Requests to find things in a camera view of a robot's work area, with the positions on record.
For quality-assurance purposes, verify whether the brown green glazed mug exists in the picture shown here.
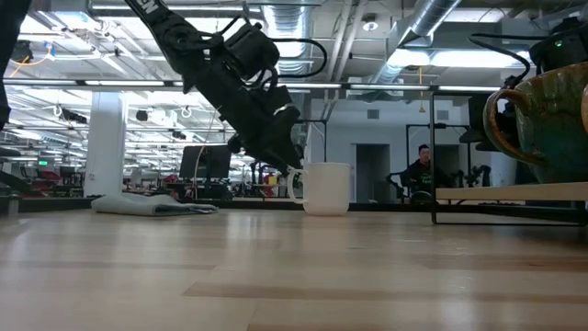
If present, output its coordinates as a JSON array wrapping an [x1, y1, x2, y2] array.
[[482, 61, 588, 186]]

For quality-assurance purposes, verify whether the folded grey cloth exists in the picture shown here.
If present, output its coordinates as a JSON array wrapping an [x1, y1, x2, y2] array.
[[90, 191, 220, 218]]

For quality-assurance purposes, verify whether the white pillar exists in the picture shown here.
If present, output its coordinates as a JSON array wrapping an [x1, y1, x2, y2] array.
[[83, 90, 130, 199]]

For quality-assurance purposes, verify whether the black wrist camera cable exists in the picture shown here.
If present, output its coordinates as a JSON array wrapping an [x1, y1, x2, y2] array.
[[269, 37, 329, 80], [468, 32, 535, 89]]

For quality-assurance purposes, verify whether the black room monitor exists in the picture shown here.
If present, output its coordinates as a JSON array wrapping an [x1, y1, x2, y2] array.
[[177, 143, 234, 182]]

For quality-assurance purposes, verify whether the black metal frame stand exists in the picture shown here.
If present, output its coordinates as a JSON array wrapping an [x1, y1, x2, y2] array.
[[404, 122, 461, 186]]

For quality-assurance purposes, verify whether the long ceiling light strip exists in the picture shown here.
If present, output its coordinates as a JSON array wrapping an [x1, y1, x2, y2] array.
[[0, 78, 503, 94]]

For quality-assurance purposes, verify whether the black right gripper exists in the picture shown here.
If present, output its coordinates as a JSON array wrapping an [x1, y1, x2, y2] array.
[[458, 17, 588, 154]]

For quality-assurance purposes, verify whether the black metal table frame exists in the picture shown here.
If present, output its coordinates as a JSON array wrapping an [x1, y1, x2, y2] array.
[[0, 196, 588, 214]]

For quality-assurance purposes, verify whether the white mug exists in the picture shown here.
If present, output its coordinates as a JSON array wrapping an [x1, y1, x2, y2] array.
[[286, 161, 352, 218]]

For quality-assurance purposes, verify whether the wooden shelf with black legs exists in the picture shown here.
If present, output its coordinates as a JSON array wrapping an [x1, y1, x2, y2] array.
[[430, 90, 588, 227]]

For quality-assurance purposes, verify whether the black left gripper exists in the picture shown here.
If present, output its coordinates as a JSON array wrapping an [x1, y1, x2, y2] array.
[[181, 53, 305, 177]]

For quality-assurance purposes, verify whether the person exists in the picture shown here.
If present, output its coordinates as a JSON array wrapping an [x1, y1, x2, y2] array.
[[387, 143, 454, 204]]

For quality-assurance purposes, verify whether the silver ventilation duct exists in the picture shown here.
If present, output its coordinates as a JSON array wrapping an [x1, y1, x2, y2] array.
[[260, 0, 319, 144]]

